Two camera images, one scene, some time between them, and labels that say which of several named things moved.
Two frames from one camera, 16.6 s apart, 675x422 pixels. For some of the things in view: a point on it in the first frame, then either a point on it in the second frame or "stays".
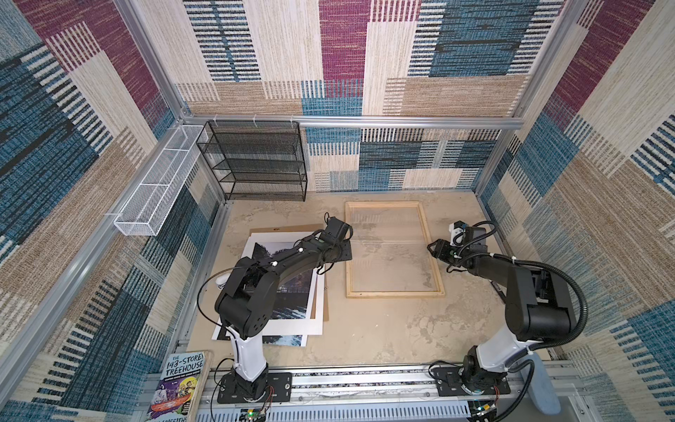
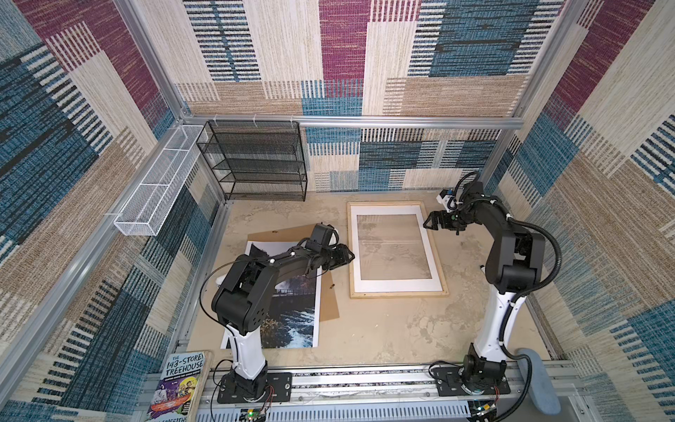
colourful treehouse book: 178,394 stays
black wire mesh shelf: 256,160 stays
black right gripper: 440,249 to 434,215
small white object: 221,280 stays
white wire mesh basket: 141,214 stays
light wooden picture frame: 440,292 to 361,294
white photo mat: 298,310 to 392,285
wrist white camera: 457,233 to 448,199
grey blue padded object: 540,390 stays
